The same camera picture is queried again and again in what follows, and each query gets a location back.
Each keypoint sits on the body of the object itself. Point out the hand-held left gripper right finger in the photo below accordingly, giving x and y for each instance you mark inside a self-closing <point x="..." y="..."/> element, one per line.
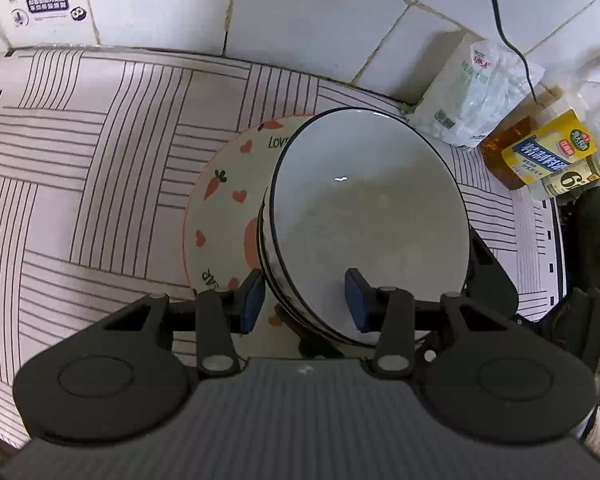
<point x="359" y="305"/>

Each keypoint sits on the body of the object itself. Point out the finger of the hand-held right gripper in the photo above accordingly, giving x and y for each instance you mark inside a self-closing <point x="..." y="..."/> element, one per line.
<point x="495" y="280"/>
<point x="312" y="345"/>

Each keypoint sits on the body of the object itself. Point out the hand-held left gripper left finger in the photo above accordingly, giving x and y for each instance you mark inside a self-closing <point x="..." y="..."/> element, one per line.
<point x="252" y="305"/>

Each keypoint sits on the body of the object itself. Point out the white carrot rabbit print plate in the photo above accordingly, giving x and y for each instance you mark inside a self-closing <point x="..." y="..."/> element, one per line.
<point x="220" y="210"/>

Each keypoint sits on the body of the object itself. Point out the white bowl with black rim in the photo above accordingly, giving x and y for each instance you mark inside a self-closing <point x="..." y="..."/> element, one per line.
<point x="370" y="200"/>

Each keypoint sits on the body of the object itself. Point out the yellow label oil bottle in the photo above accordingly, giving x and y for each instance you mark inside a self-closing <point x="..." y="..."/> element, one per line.
<point x="545" y="155"/>

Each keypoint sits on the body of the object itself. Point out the white powder plastic bag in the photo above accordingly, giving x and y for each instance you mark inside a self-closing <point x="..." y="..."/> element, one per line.
<point x="470" y="95"/>

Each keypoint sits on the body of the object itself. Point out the white striped table mat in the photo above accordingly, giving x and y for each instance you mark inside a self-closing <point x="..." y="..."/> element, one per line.
<point x="80" y="160"/>

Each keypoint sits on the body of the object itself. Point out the white warning wall sticker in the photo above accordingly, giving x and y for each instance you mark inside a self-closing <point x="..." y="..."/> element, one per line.
<point x="42" y="12"/>

